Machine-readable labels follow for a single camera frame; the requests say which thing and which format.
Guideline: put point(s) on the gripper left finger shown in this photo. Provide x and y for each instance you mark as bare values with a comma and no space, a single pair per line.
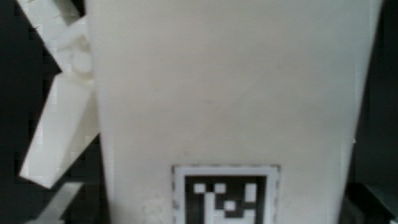
50,216

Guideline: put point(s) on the white cabinet top block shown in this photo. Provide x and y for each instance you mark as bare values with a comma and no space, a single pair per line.
230,82

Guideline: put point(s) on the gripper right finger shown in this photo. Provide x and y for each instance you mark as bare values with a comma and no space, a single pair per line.
376,200

